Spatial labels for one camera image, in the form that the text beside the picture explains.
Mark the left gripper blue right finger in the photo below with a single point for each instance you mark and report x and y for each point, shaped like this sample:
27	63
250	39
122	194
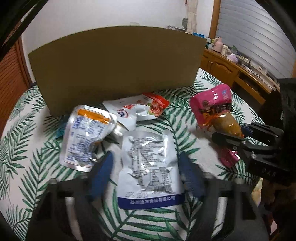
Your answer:
192	175

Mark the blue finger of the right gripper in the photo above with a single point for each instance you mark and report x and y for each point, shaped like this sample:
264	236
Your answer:
242	146
268	135

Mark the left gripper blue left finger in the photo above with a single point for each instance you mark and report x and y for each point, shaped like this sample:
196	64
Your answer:
99	176

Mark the pink snack packet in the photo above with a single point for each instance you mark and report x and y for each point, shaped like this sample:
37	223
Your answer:
212	110

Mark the blue foil snack packet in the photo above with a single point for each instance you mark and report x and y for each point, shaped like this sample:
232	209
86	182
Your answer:
61	129

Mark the silver blue snack pouch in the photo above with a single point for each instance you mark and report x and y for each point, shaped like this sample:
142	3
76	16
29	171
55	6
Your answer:
150	176

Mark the silver orange snack pouch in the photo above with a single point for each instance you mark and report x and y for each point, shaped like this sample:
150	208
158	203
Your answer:
86	128

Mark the wooden sideboard cabinet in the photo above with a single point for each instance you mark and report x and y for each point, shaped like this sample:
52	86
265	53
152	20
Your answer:
236	76

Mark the white red snack packet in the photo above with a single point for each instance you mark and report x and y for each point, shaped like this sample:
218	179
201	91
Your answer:
143	107

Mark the pink kettle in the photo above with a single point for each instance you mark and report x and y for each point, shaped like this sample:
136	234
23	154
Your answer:
217	45

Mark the grey window blind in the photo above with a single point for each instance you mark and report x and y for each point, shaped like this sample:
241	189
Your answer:
254	32

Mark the brown cardboard box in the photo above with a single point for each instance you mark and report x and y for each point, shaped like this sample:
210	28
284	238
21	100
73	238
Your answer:
112	63

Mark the small white desk fan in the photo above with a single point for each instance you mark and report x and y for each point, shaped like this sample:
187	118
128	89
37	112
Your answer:
184	24

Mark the wooden slatted wardrobe door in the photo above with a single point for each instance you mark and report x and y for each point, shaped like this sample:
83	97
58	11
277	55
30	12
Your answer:
15	80

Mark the beige floral curtain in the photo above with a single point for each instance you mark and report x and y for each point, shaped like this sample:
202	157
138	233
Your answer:
191	15

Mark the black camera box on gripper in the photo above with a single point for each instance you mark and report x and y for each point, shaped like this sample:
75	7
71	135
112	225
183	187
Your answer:
287	91

